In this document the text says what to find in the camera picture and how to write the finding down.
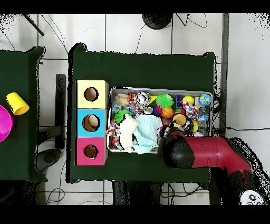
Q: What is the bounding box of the clear shallow mesh bin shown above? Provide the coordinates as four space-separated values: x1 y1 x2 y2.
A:
108 87 213 156

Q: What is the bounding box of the mint green cloth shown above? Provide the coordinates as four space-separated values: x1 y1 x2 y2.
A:
132 114 163 155

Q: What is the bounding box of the yellow round object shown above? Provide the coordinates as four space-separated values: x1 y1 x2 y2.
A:
5 92 30 116

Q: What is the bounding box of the large green spiky ball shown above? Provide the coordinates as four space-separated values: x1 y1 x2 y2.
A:
113 109 133 124

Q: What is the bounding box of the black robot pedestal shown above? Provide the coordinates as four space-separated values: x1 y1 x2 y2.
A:
113 181 163 206

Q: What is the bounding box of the burger toy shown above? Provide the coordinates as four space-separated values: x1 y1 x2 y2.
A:
172 113 188 127

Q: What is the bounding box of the side table with green cloth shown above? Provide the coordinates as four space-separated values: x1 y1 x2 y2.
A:
0 46 46 182

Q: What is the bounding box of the plain yellow ball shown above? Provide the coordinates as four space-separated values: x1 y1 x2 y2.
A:
182 95 195 106

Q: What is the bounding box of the blue globe ball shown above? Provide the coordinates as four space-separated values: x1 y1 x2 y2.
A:
198 94 212 107

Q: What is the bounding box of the polka dot colourful cloth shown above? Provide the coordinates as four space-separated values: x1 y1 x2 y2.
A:
106 120 121 148

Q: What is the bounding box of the black rod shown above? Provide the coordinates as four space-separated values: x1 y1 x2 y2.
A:
22 13 45 36

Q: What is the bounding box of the black round stand base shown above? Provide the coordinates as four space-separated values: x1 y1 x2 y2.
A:
141 13 173 29

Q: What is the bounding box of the small green spiky ball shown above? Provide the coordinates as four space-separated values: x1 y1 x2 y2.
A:
156 93 175 109

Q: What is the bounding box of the orange basketball toy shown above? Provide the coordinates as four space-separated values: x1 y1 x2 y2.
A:
162 107 175 119

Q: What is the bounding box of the magenta bowl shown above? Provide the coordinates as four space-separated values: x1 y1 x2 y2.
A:
0 105 14 143

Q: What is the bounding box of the wooden box with three holes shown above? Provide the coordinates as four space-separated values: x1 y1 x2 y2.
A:
75 79 110 166

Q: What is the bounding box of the cream yellow cloth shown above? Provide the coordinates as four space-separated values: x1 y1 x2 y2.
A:
118 115 139 152

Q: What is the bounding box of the crushed silver can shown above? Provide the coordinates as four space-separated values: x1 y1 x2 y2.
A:
136 91 151 106

